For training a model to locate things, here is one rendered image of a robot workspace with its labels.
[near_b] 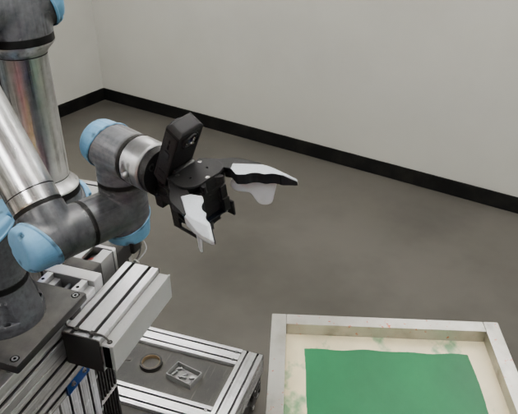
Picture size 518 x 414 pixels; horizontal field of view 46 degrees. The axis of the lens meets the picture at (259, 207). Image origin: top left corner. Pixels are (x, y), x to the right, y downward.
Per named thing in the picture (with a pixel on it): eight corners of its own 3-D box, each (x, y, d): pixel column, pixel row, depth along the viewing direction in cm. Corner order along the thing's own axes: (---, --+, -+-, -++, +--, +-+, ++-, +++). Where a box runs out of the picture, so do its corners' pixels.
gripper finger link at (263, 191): (301, 199, 85) (234, 199, 86) (298, 162, 81) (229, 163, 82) (299, 212, 82) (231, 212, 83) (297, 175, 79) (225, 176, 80)
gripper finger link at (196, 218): (220, 272, 74) (210, 226, 81) (214, 233, 70) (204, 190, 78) (195, 277, 74) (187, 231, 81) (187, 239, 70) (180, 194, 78)
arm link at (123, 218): (76, 244, 99) (66, 184, 94) (133, 218, 106) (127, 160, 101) (105, 264, 95) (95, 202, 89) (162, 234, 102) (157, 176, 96)
